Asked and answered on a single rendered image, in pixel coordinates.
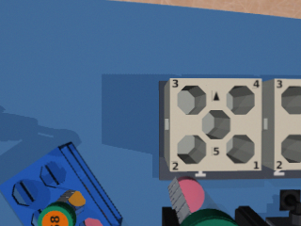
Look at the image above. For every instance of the blue tube rack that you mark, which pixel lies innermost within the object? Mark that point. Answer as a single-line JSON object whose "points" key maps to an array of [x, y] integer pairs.
{"points": [[57, 166]]}

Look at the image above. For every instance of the blue flat mat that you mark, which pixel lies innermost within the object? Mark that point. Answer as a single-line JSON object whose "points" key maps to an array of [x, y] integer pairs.
{"points": [[88, 72]]}

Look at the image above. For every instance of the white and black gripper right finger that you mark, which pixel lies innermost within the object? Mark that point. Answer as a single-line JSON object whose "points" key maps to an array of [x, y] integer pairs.
{"points": [[246, 216]]}

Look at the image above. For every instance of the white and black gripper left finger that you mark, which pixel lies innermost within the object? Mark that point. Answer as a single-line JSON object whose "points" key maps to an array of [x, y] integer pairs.
{"points": [[169, 217]]}

